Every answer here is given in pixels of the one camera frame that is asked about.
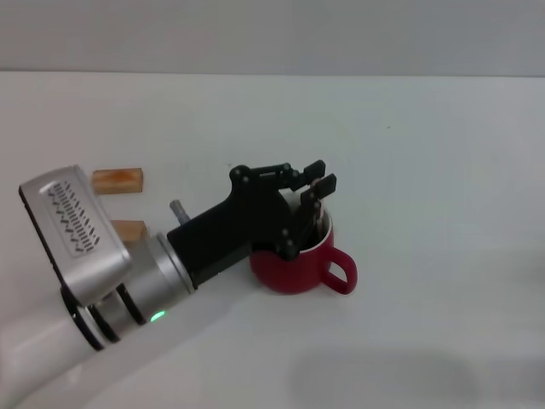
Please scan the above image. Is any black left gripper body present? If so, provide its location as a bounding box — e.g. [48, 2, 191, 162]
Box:
[166, 182, 295, 289]

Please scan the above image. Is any red ceramic cup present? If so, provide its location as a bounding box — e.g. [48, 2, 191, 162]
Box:
[249, 193, 359, 296]

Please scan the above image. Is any plain wooden block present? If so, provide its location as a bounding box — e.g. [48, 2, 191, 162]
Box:
[111, 219, 149, 244]

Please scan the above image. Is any wooden block with orange stain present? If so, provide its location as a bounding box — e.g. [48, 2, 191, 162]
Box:
[91, 168, 145, 195]

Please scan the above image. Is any left gripper cable with plug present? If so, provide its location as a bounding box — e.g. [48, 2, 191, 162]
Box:
[169, 200, 191, 225]

